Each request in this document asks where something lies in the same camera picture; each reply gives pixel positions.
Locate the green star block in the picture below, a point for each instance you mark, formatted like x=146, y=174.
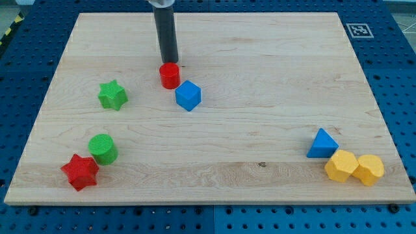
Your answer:
x=112, y=95

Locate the red star block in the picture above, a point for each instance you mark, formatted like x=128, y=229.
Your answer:
x=81, y=172

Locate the blue cube block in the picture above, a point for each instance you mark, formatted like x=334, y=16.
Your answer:
x=188, y=95

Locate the red cylinder block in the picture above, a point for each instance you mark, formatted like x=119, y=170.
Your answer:
x=170, y=75

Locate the light wooden board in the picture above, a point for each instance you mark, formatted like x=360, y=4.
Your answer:
x=269, y=82

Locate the green cylinder block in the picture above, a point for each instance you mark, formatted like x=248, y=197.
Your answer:
x=103, y=149

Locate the blue triangle block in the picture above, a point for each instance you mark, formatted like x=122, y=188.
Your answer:
x=323, y=146

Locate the yellow hexagon block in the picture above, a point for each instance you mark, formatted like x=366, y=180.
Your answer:
x=341, y=165

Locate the yellow heart block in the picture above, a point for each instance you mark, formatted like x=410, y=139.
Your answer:
x=370, y=169

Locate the white fiducial marker tag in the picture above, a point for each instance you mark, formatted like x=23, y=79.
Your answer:
x=359, y=30

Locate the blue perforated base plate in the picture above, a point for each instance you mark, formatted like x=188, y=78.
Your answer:
x=34, y=50

